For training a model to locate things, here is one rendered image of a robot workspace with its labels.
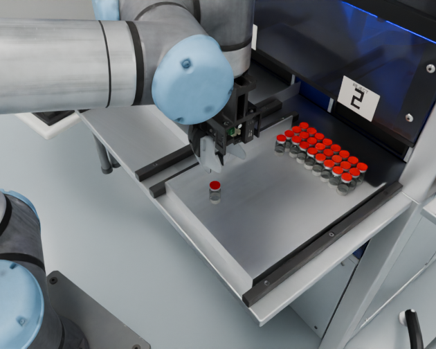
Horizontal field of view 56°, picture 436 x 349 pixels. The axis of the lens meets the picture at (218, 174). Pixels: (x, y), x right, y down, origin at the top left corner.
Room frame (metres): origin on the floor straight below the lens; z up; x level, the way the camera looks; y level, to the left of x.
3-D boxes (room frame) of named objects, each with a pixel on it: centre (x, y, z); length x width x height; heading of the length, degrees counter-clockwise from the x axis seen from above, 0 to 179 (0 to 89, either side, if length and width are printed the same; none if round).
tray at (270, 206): (0.53, -0.11, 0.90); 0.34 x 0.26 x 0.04; 127
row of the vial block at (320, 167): (0.59, -0.20, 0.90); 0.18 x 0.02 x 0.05; 37
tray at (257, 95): (0.87, 0.01, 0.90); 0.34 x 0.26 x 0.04; 128
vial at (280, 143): (0.64, -0.13, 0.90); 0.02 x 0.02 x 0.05
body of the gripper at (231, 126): (0.49, -0.01, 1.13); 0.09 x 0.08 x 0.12; 38
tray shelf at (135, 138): (0.69, -0.04, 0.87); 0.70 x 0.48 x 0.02; 38
